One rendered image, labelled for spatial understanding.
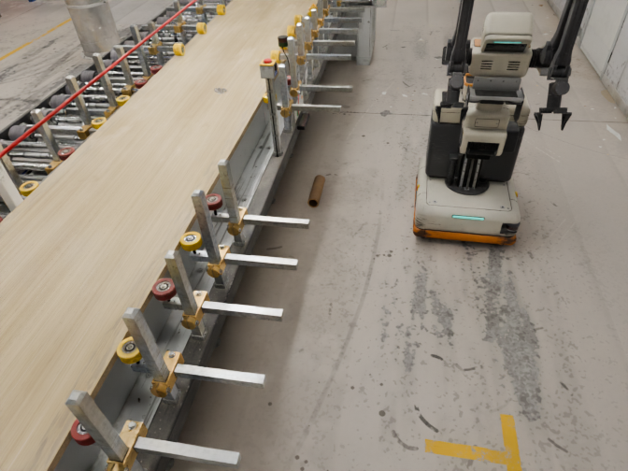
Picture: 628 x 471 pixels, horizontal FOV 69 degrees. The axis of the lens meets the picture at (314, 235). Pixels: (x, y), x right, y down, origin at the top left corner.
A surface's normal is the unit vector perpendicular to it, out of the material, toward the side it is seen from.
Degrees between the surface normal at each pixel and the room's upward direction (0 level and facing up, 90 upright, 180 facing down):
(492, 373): 0
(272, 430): 0
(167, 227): 0
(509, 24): 42
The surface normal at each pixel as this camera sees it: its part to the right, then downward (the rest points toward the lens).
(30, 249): -0.05, -0.74
